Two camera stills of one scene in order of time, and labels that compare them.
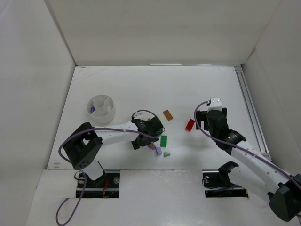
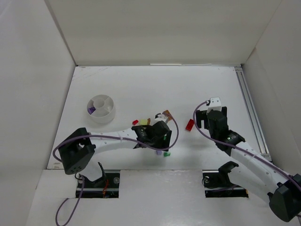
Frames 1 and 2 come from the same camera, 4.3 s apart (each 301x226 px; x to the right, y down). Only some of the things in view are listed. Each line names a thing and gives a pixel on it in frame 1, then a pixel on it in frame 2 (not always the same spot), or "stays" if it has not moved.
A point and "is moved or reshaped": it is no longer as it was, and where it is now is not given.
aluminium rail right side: (252, 112) stays
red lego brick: (190, 125) stays
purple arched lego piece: (152, 146) is moved or reshaped
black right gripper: (201, 120) stays
